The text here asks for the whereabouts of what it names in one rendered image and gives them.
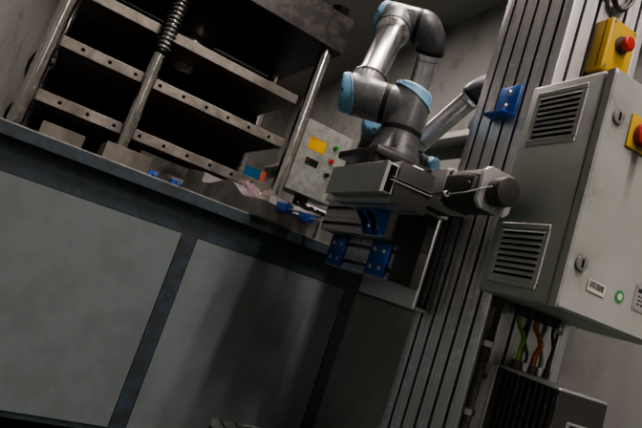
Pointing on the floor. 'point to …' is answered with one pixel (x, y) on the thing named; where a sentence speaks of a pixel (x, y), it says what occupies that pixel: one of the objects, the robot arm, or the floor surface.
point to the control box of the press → (315, 163)
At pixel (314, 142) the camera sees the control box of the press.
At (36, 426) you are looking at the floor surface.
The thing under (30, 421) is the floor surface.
